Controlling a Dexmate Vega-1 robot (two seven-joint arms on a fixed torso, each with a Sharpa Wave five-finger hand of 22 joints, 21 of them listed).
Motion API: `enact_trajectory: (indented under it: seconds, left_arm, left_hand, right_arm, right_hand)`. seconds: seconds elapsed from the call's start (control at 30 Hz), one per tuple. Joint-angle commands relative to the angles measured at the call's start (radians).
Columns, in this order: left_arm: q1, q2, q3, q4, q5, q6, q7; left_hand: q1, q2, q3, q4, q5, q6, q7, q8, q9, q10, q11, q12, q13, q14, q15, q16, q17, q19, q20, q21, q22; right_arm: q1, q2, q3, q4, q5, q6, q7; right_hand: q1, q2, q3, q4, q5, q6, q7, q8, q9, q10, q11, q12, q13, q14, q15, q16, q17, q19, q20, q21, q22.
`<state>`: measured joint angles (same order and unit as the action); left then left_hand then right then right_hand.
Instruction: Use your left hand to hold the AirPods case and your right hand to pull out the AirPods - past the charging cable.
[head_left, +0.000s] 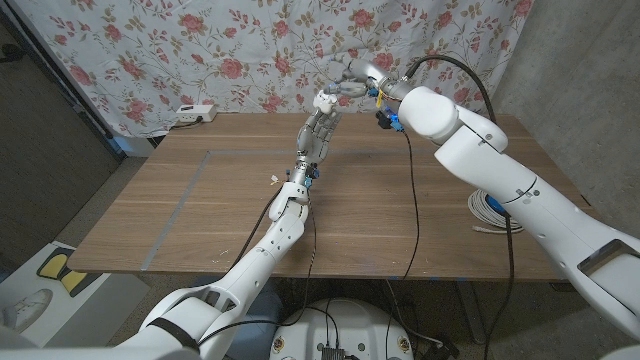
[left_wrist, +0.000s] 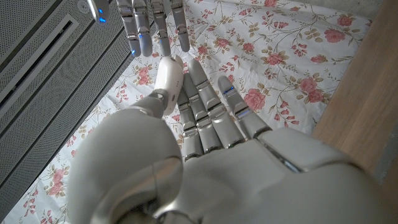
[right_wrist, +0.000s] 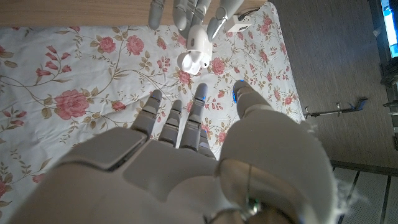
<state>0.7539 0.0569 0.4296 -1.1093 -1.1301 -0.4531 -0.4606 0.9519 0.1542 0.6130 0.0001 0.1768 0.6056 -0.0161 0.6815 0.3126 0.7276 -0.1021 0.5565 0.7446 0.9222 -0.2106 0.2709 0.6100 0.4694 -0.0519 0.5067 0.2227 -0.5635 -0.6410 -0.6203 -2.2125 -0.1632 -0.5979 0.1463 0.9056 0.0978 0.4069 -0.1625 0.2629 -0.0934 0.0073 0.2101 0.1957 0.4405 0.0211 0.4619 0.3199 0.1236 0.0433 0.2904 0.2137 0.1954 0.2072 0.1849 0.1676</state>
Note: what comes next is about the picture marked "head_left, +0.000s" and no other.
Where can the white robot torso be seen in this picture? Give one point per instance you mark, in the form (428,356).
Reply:
(345,330)

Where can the floral rose backdrop cloth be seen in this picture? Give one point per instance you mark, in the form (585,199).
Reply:
(225,55)

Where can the white storage box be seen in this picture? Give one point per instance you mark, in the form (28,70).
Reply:
(135,146)

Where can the white power strip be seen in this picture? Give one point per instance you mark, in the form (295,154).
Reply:
(196,113)

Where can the white shoe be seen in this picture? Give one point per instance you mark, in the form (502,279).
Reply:
(27,310)

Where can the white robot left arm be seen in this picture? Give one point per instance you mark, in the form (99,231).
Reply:
(250,275)

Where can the blue round pedal button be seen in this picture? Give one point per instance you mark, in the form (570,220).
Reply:
(495,205)

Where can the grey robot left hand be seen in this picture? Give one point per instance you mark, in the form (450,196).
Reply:
(315,142)

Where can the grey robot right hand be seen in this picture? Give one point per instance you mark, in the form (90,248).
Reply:
(370,75)

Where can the white floor board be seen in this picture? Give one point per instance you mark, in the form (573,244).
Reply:
(100,310)

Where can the white AirPods case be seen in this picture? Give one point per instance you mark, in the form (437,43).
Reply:
(325,102)

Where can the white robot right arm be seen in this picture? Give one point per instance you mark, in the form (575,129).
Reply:
(500,170)

